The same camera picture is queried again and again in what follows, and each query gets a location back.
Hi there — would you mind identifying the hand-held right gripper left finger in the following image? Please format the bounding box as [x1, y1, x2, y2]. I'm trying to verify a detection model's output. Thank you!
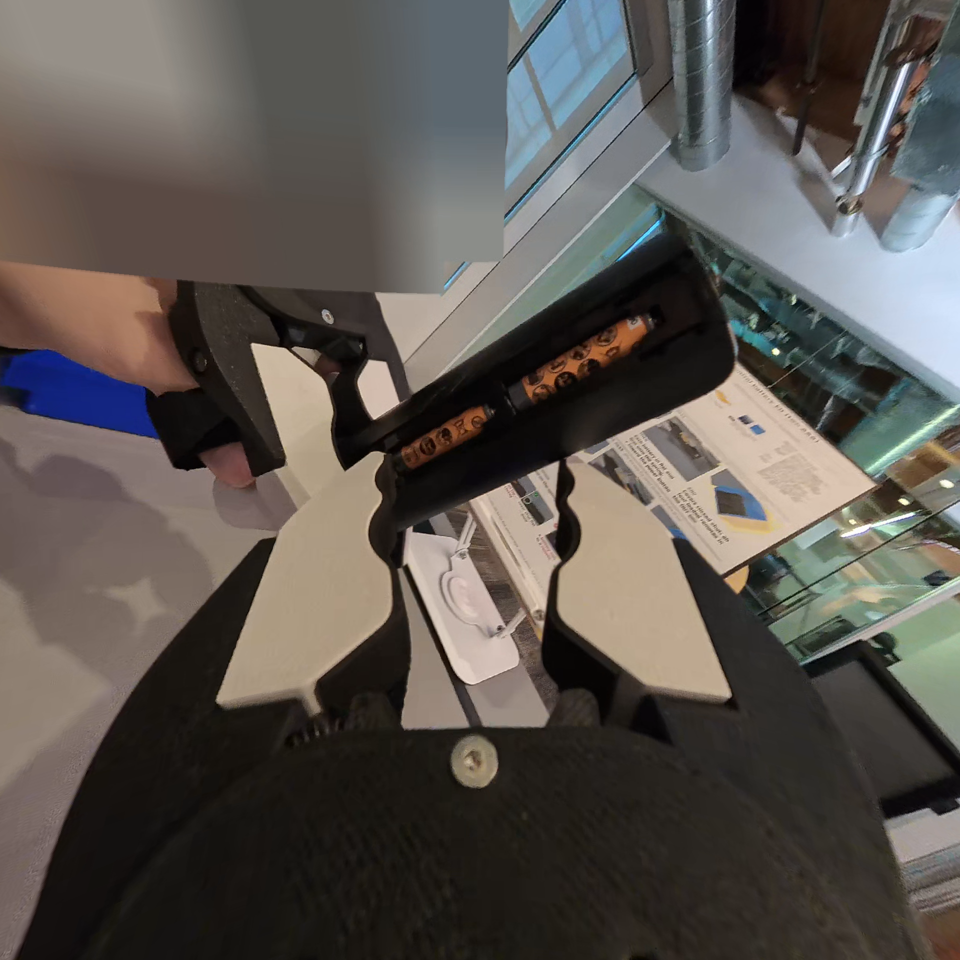
[215, 455, 409, 718]

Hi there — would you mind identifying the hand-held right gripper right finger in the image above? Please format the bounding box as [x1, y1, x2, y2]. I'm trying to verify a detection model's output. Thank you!
[540, 458, 736, 721]

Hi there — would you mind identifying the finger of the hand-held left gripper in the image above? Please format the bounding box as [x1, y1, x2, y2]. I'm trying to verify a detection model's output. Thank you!
[251, 342, 394, 508]

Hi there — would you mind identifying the blue plastic bin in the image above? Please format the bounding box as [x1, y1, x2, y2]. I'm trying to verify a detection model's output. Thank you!
[0, 348, 159, 439]

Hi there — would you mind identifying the orange black battery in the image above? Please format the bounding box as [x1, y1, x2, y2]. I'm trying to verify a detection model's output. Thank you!
[395, 399, 499, 472]
[515, 311, 663, 409]

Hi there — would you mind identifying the black remote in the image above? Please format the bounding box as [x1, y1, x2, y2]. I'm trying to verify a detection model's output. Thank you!
[333, 240, 738, 564]

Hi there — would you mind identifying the person's left forearm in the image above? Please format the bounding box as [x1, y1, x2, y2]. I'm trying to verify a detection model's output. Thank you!
[0, 263, 91, 358]

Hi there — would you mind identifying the person's left hand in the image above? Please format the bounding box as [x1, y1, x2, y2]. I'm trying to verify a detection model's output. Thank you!
[68, 270, 256, 490]

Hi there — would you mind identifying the instruction sheet on stand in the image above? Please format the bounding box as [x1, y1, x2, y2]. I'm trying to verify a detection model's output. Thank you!
[402, 365, 879, 687]

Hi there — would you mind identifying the black floor sign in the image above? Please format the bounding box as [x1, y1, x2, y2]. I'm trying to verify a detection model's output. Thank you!
[803, 645, 960, 819]

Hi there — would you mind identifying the large glass window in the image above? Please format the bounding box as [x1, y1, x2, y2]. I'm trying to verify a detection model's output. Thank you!
[503, 0, 639, 219]

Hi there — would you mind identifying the silver air duct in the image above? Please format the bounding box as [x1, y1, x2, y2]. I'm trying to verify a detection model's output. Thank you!
[668, 0, 736, 171]

